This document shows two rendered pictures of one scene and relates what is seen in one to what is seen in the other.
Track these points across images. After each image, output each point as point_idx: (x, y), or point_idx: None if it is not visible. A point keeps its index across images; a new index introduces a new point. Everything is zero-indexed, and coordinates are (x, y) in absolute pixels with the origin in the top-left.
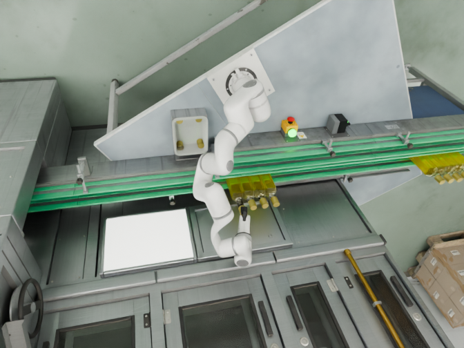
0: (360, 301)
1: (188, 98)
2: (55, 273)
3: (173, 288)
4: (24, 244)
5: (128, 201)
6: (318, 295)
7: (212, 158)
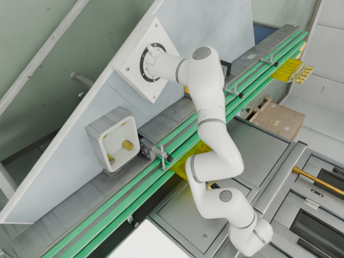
0: (337, 203)
1: (101, 103)
2: None
3: None
4: None
5: None
6: (312, 220)
7: (214, 163)
